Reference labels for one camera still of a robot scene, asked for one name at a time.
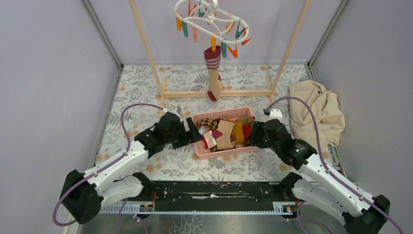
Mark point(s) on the beige maroon striped sock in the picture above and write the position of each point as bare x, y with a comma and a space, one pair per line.
223, 135

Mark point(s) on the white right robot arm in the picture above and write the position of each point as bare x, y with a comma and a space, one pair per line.
320, 184

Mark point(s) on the white round clip hanger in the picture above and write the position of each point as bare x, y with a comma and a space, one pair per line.
222, 28

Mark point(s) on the mustard yellow sock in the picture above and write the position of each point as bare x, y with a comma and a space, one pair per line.
238, 133

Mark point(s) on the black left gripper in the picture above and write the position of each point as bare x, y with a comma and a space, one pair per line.
194, 135

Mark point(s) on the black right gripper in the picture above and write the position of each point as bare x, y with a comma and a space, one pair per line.
257, 129

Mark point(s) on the tan ribbed sock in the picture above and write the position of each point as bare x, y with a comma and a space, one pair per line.
249, 121

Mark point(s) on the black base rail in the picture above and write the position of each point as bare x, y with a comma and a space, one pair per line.
216, 197

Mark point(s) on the pink basket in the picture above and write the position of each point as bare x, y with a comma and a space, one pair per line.
231, 114

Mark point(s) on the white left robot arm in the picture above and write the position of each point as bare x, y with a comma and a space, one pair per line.
84, 194

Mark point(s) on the floral table mat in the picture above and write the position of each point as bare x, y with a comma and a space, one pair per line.
136, 106

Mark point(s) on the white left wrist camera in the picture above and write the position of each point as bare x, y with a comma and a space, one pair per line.
174, 110

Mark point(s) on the wooden rack frame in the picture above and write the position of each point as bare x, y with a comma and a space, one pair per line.
269, 92

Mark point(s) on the beige cloth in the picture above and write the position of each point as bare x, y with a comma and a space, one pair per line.
325, 108

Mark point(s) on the brown yellow argyle sock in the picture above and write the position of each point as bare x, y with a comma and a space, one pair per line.
207, 127

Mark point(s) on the red sock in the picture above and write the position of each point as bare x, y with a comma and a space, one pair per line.
247, 132

